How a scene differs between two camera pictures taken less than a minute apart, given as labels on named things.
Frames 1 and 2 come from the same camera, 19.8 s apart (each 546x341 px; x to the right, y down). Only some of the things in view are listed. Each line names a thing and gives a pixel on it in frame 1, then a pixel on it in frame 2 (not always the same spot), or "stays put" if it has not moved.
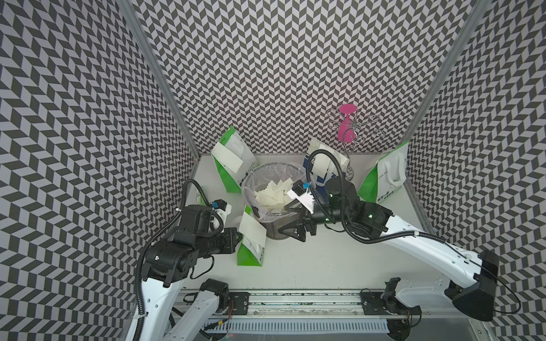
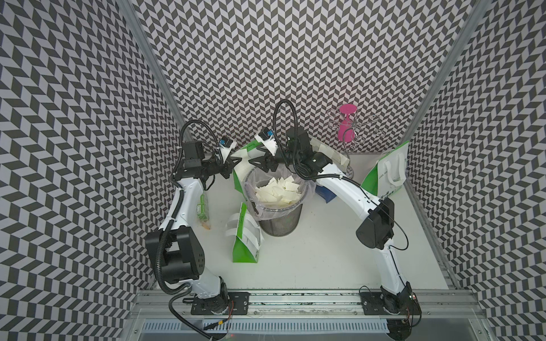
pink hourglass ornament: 347,128 stays put
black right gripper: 308,219 → 265,160
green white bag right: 388,176 stays put
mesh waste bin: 265,187 stays put
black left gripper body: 222,242 → 212,166
